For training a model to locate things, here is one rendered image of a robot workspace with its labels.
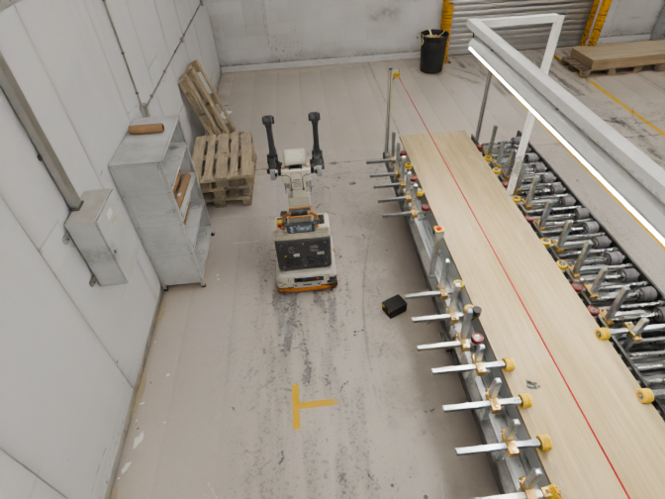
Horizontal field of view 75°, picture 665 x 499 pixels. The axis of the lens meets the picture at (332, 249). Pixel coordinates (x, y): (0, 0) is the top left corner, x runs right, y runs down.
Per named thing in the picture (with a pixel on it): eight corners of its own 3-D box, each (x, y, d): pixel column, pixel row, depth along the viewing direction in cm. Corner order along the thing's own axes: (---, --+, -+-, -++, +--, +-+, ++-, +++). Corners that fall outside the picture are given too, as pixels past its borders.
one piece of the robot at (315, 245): (332, 275, 446) (329, 211, 390) (280, 280, 444) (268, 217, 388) (330, 253, 471) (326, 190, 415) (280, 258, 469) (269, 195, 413)
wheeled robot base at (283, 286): (338, 289, 450) (337, 272, 433) (277, 295, 448) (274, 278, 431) (332, 247, 500) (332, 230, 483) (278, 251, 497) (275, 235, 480)
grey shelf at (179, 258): (163, 291, 464) (107, 166, 359) (178, 237, 530) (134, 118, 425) (205, 287, 465) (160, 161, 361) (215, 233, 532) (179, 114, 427)
